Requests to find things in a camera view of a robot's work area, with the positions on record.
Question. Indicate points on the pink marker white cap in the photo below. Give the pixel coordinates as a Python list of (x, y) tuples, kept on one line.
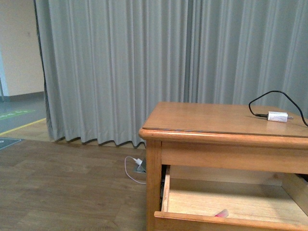
[(223, 214)]

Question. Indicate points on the white floor charger plug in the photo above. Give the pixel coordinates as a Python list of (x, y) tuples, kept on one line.
[(138, 161)]

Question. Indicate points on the grey curtain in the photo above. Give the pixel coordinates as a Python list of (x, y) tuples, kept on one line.
[(107, 63)]

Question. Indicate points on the wooden nightstand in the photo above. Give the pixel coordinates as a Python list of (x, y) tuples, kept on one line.
[(217, 136)]

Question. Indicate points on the metal floor outlet box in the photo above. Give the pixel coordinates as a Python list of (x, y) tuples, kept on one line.
[(141, 168)]

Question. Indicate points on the wooden drawer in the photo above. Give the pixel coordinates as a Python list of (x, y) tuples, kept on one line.
[(255, 200)]

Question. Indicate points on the white charger adapter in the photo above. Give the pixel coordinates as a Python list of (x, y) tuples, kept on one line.
[(278, 117)]

